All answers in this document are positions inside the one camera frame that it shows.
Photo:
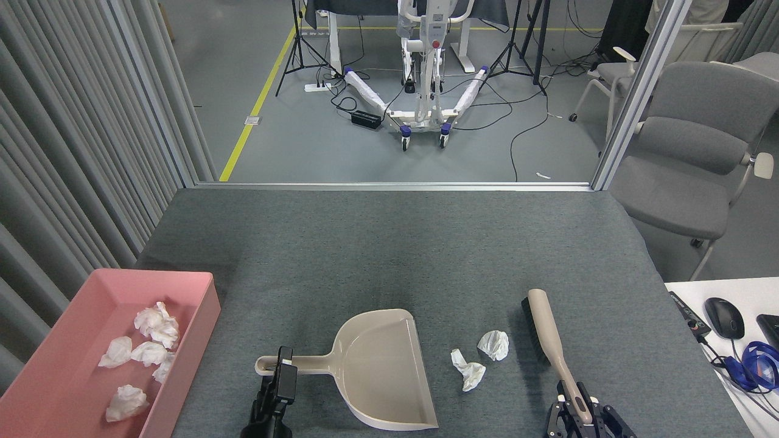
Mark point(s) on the long white tissue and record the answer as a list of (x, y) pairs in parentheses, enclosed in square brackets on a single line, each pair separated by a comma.
[(470, 372)]

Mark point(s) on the beige brush with black bristles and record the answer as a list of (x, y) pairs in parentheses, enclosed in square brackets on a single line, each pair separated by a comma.
[(548, 331)]

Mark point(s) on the pink plastic bin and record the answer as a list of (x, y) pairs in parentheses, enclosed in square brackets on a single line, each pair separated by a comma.
[(67, 365)]

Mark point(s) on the grey slatted partition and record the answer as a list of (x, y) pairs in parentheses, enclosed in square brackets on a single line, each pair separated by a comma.
[(73, 152)]

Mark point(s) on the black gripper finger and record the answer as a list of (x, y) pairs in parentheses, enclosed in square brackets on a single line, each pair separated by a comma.
[(560, 420), (608, 426)]

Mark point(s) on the silver table edge rail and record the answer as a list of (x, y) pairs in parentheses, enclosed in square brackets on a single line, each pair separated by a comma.
[(395, 186)]

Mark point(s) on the black power brick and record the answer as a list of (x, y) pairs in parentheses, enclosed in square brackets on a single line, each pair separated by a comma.
[(366, 119)]

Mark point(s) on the beige plastic dustpan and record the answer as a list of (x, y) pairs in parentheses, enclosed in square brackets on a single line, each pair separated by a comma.
[(380, 365)]

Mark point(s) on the black tripod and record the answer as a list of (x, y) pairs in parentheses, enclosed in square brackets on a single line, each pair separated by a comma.
[(298, 48), (517, 55)]

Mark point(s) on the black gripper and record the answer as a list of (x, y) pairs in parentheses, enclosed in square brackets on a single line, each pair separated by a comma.
[(258, 432)]

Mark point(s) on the white office chair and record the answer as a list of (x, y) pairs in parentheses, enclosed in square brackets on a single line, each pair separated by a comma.
[(608, 76)]

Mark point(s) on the grey padded chair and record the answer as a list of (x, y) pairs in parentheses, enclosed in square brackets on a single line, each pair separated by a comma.
[(688, 182)]

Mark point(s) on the white mesh chair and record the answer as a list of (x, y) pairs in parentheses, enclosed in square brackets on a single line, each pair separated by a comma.
[(706, 39)]

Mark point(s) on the round white tissue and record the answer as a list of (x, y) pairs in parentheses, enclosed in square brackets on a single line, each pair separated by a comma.
[(494, 345)]

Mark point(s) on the white power strip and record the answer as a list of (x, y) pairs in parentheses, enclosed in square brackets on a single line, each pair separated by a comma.
[(317, 87)]

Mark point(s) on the black computer mouse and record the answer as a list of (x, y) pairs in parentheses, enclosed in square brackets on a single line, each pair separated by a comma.
[(724, 317)]

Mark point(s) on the silver post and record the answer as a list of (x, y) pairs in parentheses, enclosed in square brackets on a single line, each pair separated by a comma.
[(639, 91)]

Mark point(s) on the large crumpled white tissue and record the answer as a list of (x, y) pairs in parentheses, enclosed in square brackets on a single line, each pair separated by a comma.
[(158, 325)]

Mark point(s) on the black adapter box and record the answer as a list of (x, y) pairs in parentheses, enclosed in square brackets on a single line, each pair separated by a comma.
[(689, 315)]

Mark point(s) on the black flat device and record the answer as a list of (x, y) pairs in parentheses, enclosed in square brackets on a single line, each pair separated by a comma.
[(770, 328)]

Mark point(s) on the white wheeled stand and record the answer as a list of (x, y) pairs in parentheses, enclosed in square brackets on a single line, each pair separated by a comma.
[(426, 91)]

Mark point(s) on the white desk with dark cloth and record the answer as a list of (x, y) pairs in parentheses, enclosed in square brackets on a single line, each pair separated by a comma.
[(333, 42)]

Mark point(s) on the person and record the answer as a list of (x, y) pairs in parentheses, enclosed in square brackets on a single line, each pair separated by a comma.
[(624, 27)]

